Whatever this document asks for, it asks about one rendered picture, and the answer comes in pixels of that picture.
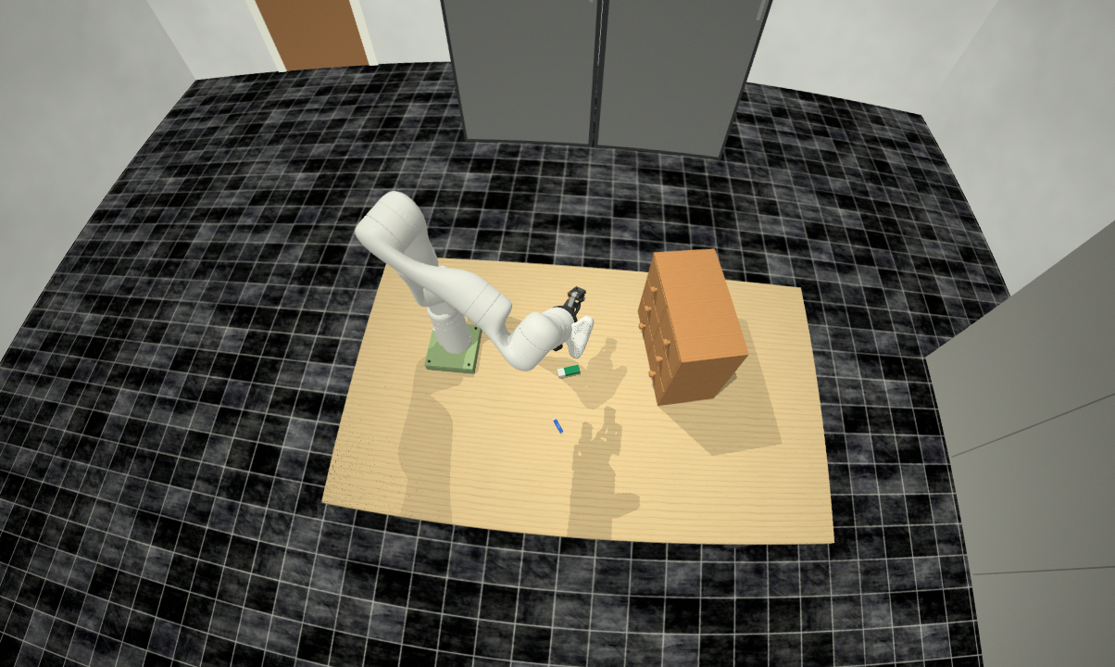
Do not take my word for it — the orange-brown wooden chest of drawers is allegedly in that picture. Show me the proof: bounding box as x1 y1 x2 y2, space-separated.
644 249 749 406

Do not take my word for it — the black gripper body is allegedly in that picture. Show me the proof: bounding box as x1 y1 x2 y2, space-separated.
553 302 578 322

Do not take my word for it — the brown wooden drawer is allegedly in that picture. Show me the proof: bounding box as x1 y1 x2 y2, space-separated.
648 259 667 321
648 344 665 402
660 309 681 375
644 279 659 339
655 327 671 389
638 298 653 354

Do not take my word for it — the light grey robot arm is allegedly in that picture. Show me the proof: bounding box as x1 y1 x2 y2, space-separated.
355 191 594 371

